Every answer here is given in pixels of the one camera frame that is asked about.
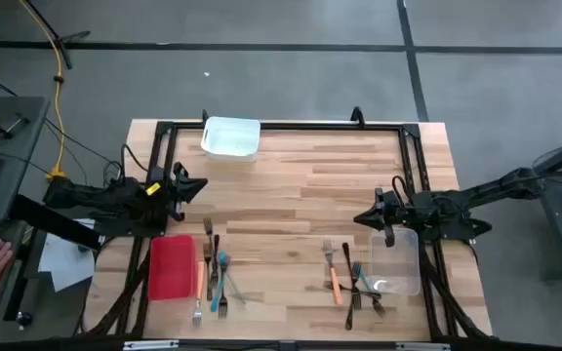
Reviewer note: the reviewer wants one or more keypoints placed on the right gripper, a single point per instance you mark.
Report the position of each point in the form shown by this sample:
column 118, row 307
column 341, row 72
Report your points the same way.
column 413, row 212

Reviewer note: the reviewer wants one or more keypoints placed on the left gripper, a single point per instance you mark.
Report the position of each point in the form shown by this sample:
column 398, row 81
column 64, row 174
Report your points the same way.
column 161, row 200

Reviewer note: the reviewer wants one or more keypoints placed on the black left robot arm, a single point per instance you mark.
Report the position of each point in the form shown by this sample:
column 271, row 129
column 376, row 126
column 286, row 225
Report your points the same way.
column 91, row 197

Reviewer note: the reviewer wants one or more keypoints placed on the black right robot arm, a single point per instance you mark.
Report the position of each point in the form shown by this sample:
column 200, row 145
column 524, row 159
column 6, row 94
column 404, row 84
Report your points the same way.
column 486, row 190

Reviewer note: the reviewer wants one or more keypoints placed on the yellow label tag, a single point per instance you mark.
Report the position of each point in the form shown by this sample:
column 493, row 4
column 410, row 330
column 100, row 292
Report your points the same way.
column 153, row 189

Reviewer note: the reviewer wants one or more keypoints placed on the clear plastic container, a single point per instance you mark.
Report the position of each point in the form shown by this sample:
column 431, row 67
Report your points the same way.
column 400, row 273

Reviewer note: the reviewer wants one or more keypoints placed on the white plastic bin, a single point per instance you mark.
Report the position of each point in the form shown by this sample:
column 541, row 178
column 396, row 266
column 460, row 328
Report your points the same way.
column 232, row 139

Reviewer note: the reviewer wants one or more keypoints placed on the black table clamp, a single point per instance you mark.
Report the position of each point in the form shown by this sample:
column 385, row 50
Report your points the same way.
column 357, row 117
column 205, row 117

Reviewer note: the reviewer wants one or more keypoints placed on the red plastic tray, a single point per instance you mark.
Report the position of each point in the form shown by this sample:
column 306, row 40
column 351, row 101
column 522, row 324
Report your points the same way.
column 171, row 268

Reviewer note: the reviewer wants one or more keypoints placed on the black flat bar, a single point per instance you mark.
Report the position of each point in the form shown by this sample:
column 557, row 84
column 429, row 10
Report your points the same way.
column 52, row 219

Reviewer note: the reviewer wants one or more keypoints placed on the white paper sheets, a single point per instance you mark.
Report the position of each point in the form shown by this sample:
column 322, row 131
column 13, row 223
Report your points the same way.
column 64, row 263

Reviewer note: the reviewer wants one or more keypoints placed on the black crossbeam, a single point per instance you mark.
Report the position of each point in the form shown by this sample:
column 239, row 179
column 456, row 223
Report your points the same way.
column 242, row 347

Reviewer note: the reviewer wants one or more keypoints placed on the grey desk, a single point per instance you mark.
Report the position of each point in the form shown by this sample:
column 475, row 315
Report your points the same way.
column 17, row 146

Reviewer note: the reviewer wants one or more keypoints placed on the black tripod stand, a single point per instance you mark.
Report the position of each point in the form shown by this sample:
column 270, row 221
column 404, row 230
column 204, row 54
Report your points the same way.
column 73, row 35

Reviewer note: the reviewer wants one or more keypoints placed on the black round knob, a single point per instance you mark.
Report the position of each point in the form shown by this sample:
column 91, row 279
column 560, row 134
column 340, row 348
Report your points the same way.
column 24, row 319

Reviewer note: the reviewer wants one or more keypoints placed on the black aluminium table frame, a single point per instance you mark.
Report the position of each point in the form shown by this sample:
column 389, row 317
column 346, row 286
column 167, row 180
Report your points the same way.
column 310, row 126

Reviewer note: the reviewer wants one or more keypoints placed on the thick black frame strut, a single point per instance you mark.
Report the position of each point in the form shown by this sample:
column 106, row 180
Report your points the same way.
column 464, row 319

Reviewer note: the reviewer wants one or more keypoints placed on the silver aluminium bracket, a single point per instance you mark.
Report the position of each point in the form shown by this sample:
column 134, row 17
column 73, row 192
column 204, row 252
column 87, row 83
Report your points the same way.
column 422, row 346
column 149, row 345

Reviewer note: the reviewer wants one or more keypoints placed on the black diagonal frame strut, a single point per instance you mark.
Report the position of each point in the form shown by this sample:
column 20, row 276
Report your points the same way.
column 115, row 312

